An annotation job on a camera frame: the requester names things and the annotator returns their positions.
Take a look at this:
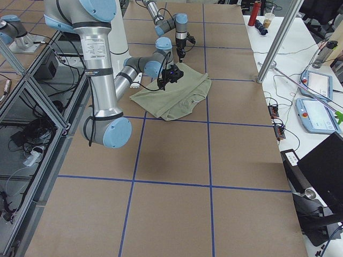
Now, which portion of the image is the iced coffee cup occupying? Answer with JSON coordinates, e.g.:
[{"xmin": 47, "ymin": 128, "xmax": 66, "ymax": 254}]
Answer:
[{"xmin": 263, "ymin": 6, "xmax": 275, "ymax": 29}]

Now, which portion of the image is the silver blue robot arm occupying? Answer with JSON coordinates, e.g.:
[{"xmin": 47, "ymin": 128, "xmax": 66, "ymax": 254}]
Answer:
[
  {"xmin": 44, "ymin": 1, "xmax": 184, "ymax": 148},
  {"xmin": 136, "ymin": 1, "xmax": 196, "ymax": 63}
]

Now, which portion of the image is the aluminium frame post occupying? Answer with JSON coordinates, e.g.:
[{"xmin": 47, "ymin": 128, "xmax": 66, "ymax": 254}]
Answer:
[{"xmin": 256, "ymin": 0, "xmax": 304, "ymax": 84}]

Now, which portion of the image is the reacher grabber stick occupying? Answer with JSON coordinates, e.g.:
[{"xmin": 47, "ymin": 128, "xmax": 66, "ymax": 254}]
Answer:
[{"xmin": 269, "ymin": 61, "xmax": 342, "ymax": 124}]

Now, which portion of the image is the far teach pendant tablet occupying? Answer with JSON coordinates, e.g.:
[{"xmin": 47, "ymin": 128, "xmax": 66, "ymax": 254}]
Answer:
[{"xmin": 300, "ymin": 71, "xmax": 333, "ymax": 100}]

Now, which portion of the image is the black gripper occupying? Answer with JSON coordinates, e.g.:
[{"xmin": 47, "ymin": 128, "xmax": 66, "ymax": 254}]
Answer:
[
  {"xmin": 156, "ymin": 64, "xmax": 184, "ymax": 90},
  {"xmin": 176, "ymin": 39, "xmax": 187, "ymax": 63}
]

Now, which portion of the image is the folded dark blue umbrella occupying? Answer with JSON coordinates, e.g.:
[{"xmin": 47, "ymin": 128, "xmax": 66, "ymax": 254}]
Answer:
[{"xmin": 255, "ymin": 19, "xmax": 268, "ymax": 36}]

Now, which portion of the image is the olive green long-sleeve shirt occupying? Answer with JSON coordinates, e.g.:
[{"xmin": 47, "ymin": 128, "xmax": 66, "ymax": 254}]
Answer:
[{"xmin": 130, "ymin": 63, "xmax": 212, "ymax": 121}]

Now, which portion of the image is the teach pendant tablet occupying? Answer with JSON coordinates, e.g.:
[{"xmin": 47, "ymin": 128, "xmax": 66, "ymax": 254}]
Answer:
[
  {"xmin": 300, "ymin": 71, "xmax": 333, "ymax": 100},
  {"xmin": 295, "ymin": 98, "xmax": 342, "ymax": 134}
]

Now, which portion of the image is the red water bottle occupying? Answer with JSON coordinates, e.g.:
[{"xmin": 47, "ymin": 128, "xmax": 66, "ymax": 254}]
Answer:
[{"xmin": 248, "ymin": 1, "xmax": 262, "ymax": 26}]

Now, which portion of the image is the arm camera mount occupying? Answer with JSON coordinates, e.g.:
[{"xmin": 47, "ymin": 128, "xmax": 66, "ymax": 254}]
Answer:
[{"xmin": 186, "ymin": 32, "xmax": 196, "ymax": 45}]

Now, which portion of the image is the grey robot arm at edge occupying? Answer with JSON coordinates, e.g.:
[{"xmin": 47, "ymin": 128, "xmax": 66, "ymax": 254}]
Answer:
[{"xmin": 1, "ymin": 14, "xmax": 45, "ymax": 54}]

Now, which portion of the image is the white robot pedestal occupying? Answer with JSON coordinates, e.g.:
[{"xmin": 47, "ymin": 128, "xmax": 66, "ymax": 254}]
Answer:
[{"xmin": 105, "ymin": 1, "xmax": 143, "ymax": 94}]

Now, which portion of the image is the black power box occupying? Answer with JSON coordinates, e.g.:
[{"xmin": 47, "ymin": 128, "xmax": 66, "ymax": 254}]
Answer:
[{"xmin": 33, "ymin": 51, "xmax": 58, "ymax": 80}]

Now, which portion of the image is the near teach pendant tablet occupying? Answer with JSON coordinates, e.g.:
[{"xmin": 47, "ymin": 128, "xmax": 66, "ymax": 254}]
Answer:
[{"xmin": 295, "ymin": 98, "xmax": 342, "ymax": 134}]

